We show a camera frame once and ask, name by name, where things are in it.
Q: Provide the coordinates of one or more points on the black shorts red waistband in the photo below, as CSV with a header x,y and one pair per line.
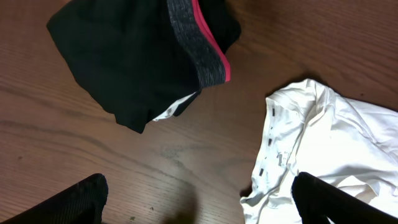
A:
x,y
137,57

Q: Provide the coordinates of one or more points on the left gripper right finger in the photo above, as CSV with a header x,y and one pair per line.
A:
x,y
318,202

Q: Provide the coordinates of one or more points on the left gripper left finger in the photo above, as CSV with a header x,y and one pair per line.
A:
x,y
81,203

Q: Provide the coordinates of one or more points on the white printed t-shirt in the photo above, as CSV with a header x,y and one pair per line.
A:
x,y
349,144

